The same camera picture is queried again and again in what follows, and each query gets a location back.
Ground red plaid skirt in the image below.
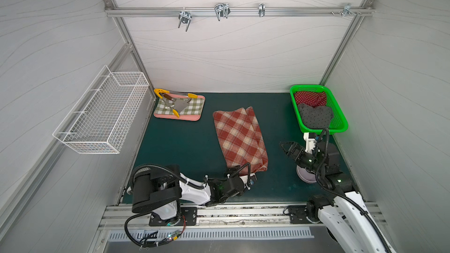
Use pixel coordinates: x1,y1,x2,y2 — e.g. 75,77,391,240
213,107,268,173

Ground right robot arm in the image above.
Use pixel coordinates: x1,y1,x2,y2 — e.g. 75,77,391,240
280,129,395,253

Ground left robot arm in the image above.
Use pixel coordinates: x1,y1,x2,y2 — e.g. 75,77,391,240
127,164,257,221

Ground lilac bowl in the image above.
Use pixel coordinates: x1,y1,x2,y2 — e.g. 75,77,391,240
296,166,316,184

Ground grey dotted skirt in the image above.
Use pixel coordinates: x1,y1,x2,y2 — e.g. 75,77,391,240
298,104,334,130

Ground green plastic basket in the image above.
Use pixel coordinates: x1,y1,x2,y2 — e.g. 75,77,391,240
289,84,348,135

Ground red dotted skirt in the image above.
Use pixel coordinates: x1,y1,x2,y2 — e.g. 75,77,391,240
294,91,327,108

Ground pink plastic tray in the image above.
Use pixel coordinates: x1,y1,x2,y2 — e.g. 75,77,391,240
153,94,206,121

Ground green checkered cloth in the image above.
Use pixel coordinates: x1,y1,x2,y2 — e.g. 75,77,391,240
154,98,205,117

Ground yellow tipped metal tongs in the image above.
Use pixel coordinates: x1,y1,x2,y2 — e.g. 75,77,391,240
154,89,198,118

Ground metal hook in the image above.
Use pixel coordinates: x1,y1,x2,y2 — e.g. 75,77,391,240
214,3,230,21
178,11,192,32
259,3,266,18
330,4,362,18

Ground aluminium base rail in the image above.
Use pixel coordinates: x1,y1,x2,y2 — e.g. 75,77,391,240
97,202,388,230

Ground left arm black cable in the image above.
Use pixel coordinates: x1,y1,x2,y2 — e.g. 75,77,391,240
124,163,208,248

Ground white vented cable duct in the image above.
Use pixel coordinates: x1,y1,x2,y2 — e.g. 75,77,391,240
108,227,314,242

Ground wooden handled metal spatula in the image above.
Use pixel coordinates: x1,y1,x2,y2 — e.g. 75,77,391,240
162,93,189,114

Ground white wire basket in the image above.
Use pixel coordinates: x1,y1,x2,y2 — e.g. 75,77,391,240
53,66,149,154

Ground aluminium cross rail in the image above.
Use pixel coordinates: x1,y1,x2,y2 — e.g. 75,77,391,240
106,5,376,18

